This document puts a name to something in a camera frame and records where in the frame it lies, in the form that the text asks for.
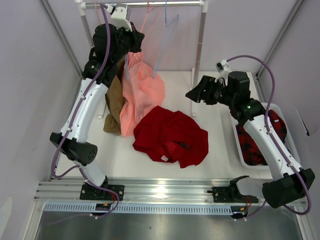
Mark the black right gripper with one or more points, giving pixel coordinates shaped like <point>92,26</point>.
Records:
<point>205,90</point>

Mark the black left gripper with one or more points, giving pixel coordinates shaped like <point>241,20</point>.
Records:
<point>136,37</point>

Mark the pink wire hanger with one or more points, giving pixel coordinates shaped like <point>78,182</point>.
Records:
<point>97,12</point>
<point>149,10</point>

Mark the red skirt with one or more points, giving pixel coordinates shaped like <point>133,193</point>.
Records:
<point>171,136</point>

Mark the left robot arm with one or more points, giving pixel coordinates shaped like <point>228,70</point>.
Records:
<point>110,46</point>

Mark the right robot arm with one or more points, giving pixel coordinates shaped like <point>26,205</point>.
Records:
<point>290,181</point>

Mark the salmon pink garment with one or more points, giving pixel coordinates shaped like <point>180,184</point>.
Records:
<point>141,94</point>

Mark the brown garment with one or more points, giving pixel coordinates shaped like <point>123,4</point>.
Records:
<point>115,102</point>

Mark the white laundry basket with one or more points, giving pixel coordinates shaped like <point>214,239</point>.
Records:
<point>289,144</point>

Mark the red plaid shirt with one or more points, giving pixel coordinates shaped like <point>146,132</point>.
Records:
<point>251,154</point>

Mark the metal clothes rack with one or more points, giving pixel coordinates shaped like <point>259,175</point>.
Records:
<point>203,4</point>

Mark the blue wire hanger left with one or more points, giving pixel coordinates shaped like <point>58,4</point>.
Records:
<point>126,68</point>

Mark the blue wire hanger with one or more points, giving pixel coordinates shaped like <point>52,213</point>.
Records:
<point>170,29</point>
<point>126,68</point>

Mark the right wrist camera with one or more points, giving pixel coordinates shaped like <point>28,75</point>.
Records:
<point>223,66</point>

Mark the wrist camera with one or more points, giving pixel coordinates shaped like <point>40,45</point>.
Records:
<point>119,14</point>
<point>223,66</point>

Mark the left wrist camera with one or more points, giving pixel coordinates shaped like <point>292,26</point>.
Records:
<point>119,14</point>

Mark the blue wire hanger right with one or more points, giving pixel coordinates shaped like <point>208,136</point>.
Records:
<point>170,29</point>

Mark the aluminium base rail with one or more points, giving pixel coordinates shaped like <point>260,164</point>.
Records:
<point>136,190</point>

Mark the white slotted cable duct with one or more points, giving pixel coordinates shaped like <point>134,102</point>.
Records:
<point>137,208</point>

